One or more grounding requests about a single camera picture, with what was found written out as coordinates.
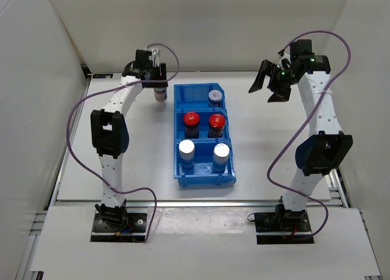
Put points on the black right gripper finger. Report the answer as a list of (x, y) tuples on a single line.
[(284, 97), (265, 69)]

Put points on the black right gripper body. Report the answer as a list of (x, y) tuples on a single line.
[(281, 80)]

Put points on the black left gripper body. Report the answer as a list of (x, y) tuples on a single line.
[(154, 74)]

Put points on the white lid dark jar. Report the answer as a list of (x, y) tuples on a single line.
[(215, 98), (160, 94)]

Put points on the red lid sauce jar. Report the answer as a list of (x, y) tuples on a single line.
[(191, 121), (216, 125)]

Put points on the silver lid peppercorn jar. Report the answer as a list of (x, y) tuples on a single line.
[(186, 153), (221, 155)]

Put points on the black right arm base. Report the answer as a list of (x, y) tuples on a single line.
[(282, 227)]

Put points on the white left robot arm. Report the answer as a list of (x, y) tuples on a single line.
[(110, 136)]

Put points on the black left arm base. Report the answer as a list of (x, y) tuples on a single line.
[(133, 229)]

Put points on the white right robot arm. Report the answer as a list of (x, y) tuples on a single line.
[(326, 145)]

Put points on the blue far storage bin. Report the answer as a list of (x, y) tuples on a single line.
[(193, 97)]

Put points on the blue storage bin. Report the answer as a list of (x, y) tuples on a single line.
[(193, 97), (202, 172), (179, 125)]

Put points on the blue middle storage bin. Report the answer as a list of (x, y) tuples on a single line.
[(179, 125)]

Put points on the blue near storage bin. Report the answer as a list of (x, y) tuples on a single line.
[(202, 172)]

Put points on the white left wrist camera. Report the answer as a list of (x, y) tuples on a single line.
[(154, 57)]

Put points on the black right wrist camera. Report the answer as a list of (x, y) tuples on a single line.
[(299, 51)]

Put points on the aluminium table edge rail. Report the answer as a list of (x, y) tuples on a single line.
[(144, 204)]

